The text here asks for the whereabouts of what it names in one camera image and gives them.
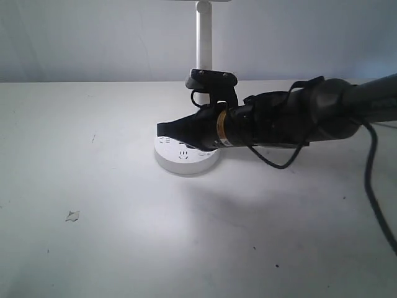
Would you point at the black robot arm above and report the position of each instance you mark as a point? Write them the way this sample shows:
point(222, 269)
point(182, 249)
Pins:
point(314, 110)

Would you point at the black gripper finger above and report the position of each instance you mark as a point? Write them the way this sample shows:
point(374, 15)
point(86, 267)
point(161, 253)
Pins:
point(176, 129)

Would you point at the small torn paper scrap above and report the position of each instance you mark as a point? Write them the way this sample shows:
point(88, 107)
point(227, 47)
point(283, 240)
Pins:
point(72, 216)

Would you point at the white desk lamp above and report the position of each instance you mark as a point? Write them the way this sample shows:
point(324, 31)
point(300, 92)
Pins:
point(170, 154)

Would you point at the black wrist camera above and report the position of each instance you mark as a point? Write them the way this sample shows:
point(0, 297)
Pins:
point(219, 85)

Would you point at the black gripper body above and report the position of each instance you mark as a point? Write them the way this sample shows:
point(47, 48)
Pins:
point(200, 130)

